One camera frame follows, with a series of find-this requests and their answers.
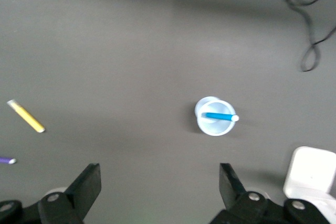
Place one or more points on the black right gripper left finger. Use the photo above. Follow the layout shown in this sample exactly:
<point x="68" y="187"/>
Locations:
<point x="78" y="195"/>

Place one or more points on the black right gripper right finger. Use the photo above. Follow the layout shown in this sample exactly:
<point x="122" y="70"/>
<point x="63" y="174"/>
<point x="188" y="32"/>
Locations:
<point x="236" y="200"/>

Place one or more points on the blue marker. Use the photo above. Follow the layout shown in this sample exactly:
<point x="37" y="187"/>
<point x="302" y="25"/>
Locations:
<point x="219" y="116"/>

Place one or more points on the light blue plastic cup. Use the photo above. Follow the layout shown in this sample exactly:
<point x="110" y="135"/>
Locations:
<point x="215" y="127"/>

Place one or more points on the white plastic stand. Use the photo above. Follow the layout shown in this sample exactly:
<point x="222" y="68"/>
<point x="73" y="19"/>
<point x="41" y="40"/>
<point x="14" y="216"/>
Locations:
<point x="311" y="174"/>

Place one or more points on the purple marker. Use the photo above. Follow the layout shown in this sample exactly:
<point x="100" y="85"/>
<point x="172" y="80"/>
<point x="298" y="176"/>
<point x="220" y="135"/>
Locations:
<point x="6" y="160"/>

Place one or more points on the yellow marker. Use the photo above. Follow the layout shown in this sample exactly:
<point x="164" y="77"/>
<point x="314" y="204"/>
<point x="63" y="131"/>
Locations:
<point x="27" y="117"/>

